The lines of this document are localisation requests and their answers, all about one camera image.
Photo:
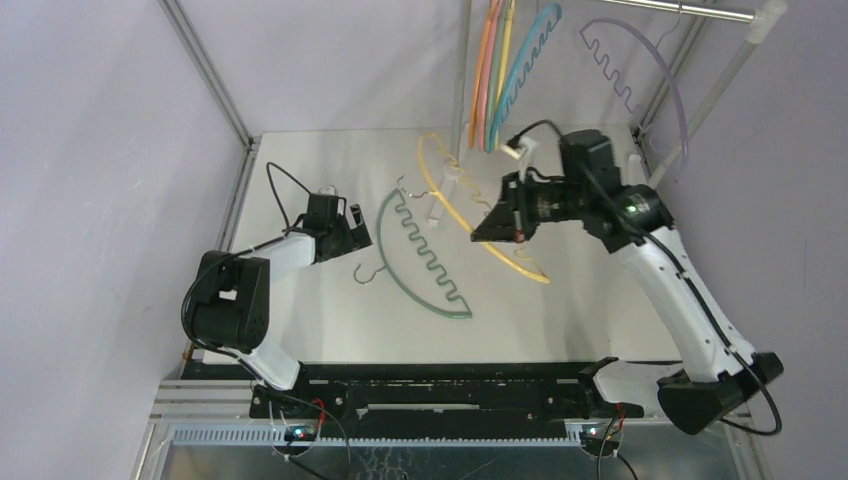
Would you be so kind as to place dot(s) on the dark green plastic hanger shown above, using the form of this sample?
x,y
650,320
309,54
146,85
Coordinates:
x,y
413,266

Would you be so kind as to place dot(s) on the chrome clothes rack bar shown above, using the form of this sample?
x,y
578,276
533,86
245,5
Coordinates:
x,y
732,14

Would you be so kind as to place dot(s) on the teal plastic hanger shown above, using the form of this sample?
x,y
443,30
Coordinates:
x,y
523,62

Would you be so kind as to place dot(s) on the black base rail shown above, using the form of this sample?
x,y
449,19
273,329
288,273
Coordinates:
x,y
355,399

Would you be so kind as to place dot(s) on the right aluminium frame profile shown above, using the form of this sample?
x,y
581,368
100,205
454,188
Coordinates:
x,y
766,18

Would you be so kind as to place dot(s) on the orange plastic hanger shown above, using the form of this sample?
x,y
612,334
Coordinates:
x,y
490,14

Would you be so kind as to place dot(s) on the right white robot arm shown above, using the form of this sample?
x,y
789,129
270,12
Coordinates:
x,y
720,370

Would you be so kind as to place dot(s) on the white slotted cable duct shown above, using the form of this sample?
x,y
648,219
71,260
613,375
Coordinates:
x,y
560,434

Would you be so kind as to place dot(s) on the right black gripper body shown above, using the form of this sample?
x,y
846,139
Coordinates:
x,y
518,211

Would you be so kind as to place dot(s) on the left small circuit board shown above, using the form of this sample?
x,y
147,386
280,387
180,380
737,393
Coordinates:
x,y
300,434

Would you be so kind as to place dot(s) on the light green plastic hanger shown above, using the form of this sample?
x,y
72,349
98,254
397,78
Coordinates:
x,y
494,73

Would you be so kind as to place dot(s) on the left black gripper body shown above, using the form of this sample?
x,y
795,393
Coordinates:
x,y
345,240

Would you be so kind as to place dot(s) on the white clothes rack left post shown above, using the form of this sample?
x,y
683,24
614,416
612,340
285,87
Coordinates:
x,y
457,86

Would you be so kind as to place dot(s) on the small circuit board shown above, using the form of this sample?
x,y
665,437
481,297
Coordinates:
x,y
300,434
593,435

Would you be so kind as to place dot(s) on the pale yellow plastic hanger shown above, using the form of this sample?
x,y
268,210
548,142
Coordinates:
x,y
519,262

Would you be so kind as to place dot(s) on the pink plastic hanger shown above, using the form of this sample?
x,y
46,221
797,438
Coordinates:
x,y
485,79

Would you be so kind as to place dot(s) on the purple plastic hanger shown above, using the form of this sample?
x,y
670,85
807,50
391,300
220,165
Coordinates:
x,y
625,92

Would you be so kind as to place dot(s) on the left aluminium frame profile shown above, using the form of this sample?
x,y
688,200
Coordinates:
x,y
154,441

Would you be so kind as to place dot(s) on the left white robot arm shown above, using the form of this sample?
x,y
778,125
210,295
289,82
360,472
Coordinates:
x,y
226,310

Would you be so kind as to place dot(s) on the aluminium frame profile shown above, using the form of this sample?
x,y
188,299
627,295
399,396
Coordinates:
x,y
154,441
766,18

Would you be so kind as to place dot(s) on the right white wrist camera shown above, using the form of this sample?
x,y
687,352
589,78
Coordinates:
x,y
524,151

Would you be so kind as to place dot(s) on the right small circuit board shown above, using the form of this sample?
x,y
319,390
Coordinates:
x,y
593,435

